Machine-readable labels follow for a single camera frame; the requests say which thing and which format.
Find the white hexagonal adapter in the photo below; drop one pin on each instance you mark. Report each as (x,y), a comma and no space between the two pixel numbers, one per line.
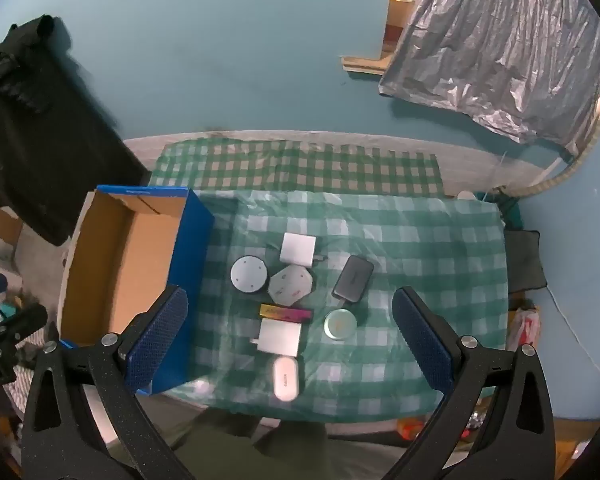
(291,286)

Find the gold pink lighter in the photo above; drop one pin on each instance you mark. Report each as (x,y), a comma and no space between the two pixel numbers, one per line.
(286,313)

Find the red white packet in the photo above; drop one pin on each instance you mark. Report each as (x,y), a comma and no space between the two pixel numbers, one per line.
(525,327)

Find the green beige checkered cloth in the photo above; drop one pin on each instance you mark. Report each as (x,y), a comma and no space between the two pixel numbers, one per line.
(300,165)

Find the black cloth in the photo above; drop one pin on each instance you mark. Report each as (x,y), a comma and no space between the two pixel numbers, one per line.
(40,150)

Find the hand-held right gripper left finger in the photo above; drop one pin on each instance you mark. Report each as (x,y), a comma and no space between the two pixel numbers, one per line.
(160,340)

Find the orange object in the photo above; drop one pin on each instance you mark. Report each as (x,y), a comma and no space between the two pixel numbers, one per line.
(410,430)

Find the white square charger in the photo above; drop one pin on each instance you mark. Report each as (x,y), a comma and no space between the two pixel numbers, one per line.
(297,249)

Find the blue cardboard box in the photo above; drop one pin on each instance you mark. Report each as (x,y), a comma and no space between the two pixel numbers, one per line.
(110,270)

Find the white charger with prongs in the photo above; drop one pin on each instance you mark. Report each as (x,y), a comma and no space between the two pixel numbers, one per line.
(280,337)

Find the green metal cylinder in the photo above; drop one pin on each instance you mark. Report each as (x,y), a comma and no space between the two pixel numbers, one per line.
(340,324)

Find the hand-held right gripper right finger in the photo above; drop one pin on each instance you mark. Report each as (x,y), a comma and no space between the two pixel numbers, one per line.
(425,340)

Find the silver crinkled tarp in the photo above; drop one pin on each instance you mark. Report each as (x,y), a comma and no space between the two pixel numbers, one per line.
(490,50)

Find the dark green cushion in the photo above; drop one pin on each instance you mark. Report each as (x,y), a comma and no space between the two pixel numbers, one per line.
(525,260)

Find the black power bank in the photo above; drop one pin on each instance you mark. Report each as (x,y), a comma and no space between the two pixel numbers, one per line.
(352,279)

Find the green white checkered tablecloth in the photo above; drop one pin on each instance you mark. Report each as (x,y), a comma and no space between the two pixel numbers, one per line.
(420,240)

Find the white oval earbuds case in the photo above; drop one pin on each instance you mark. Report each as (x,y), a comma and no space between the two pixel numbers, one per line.
(286,372)

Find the torn cardboard piece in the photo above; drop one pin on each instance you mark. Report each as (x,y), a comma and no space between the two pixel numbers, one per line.
(2,225)

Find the round grey disc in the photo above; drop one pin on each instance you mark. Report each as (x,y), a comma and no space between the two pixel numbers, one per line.
(249,274)

